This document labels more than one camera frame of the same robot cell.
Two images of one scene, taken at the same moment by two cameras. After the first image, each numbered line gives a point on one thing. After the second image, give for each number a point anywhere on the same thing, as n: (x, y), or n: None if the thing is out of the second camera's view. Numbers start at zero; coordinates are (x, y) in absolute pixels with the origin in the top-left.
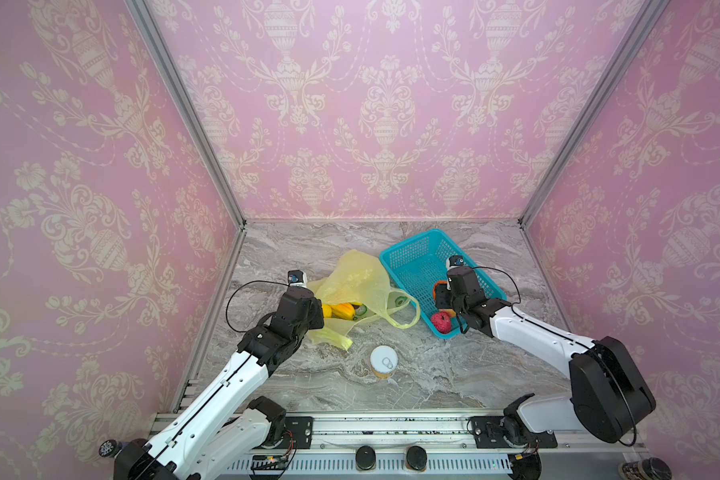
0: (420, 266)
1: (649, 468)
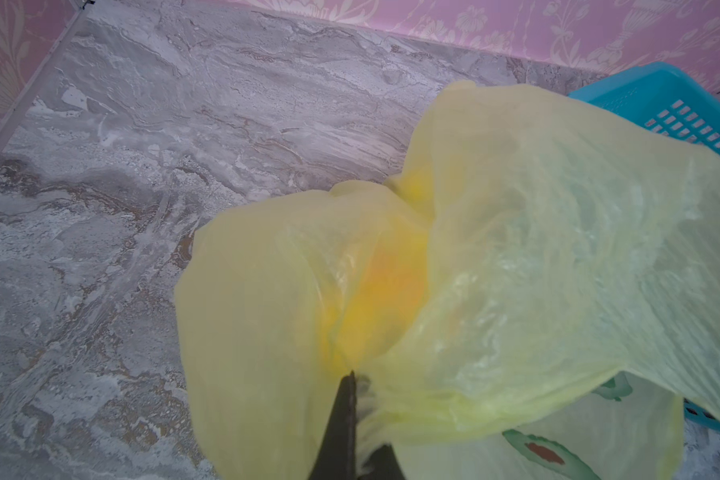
0: (665, 100)
1: None
